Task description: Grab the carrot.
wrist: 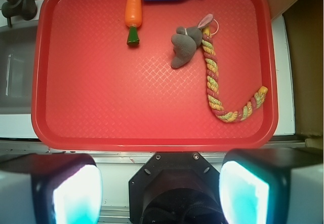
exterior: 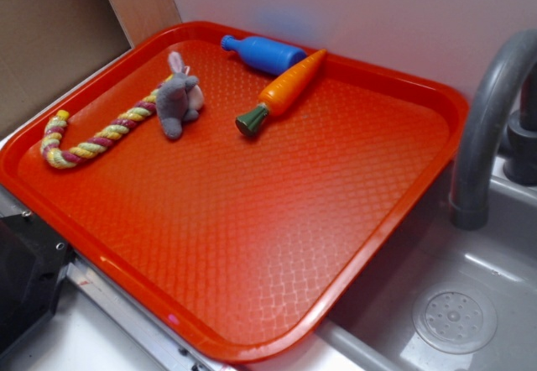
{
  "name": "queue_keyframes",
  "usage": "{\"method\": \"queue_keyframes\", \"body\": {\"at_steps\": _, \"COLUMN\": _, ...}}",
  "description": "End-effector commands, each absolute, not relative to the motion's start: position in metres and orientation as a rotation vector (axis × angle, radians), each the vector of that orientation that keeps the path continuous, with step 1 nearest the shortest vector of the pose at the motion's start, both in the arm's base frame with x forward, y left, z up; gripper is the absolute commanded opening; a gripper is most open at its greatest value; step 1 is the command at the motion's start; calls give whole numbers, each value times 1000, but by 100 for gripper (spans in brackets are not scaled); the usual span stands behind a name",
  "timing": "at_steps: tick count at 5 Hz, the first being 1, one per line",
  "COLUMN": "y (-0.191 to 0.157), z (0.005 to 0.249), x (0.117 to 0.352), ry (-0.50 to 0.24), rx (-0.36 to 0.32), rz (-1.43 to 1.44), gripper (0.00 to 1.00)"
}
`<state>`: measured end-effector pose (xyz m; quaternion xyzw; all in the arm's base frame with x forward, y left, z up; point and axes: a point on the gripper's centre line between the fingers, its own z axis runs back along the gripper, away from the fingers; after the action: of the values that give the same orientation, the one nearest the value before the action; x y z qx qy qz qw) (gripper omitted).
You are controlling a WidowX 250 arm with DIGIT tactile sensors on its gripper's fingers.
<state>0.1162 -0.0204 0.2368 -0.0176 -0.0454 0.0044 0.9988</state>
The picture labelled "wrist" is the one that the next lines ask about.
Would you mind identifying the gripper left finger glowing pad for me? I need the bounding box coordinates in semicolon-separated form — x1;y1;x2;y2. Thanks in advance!
1;153;103;223

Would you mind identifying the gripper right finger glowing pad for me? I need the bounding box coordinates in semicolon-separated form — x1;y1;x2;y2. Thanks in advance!
219;147;323;223

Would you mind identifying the orange toy carrot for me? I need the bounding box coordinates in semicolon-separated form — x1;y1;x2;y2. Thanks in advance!
125;0;142;46

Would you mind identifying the red plastic tray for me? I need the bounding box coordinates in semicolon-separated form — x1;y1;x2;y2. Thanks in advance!
31;0;278;152

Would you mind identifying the stainless steel sink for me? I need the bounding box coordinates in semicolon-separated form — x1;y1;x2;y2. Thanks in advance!
1;25;37;115

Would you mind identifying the grey plush bunny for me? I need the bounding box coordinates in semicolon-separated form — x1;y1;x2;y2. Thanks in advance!
171;14;214;69

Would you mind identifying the multicolour braided rope toy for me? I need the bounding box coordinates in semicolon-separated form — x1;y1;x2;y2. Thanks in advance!
201;27;268;123

